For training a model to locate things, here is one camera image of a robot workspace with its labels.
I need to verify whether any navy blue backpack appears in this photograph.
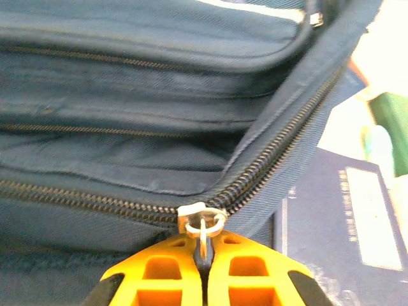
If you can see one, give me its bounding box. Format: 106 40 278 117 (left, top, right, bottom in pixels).
0 0 385 306

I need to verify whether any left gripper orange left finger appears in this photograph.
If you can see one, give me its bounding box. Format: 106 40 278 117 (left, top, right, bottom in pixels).
81 235 204 306

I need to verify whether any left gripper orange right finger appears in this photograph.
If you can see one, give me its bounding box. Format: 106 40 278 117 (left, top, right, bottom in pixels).
206 229 333 306

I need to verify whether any navy book with white label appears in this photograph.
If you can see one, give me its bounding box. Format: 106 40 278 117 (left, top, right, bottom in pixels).
272 68 408 306

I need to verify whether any green pencil case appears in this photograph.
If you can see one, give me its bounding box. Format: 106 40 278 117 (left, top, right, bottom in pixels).
366 91 408 178

